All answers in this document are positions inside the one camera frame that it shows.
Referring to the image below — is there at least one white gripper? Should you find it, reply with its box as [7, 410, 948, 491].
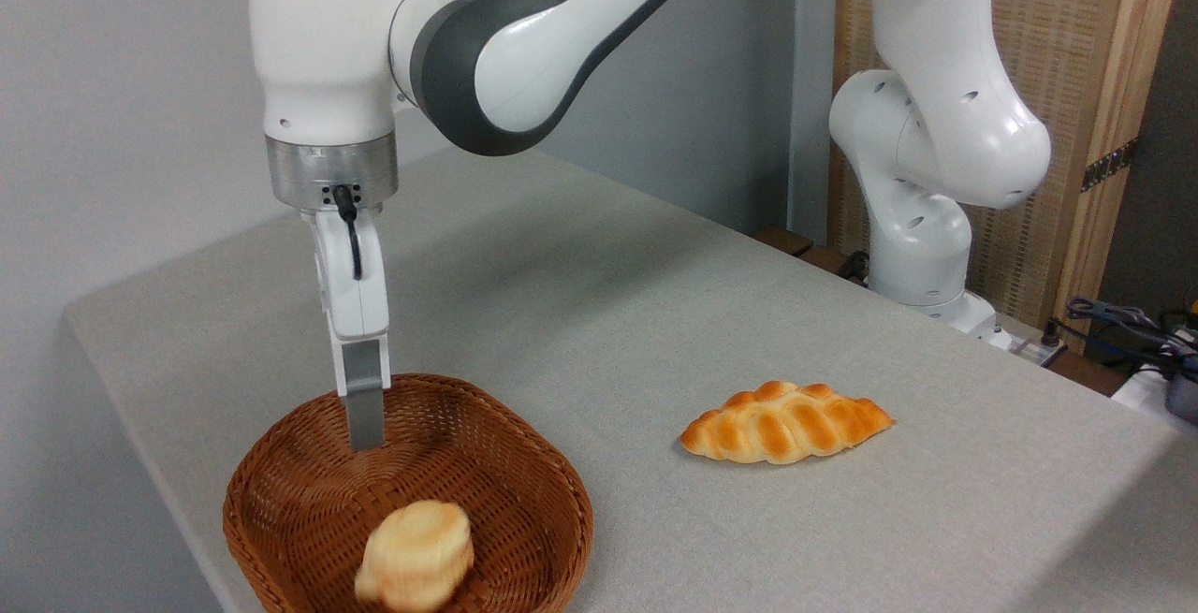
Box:
[300, 206, 392, 453]

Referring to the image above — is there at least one round knotted bread roll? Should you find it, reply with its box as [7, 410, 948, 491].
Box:
[353, 499, 475, 613]

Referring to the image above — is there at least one brown woven wicker basket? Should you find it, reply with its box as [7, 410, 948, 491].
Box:
[222, 372, 596, 613]

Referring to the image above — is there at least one long braided bread loaf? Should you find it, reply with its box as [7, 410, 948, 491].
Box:
[679, 380, 898, 466]

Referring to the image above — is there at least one dark metal screen hinge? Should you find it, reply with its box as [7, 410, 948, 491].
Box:
[1081, 138, 1141, 194]

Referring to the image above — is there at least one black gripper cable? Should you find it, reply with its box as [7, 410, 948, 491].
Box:
[332, 183, 365, 281]

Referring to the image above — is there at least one tangled dark cable bundle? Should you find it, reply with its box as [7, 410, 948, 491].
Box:
[1065, 296, 1198, 358]

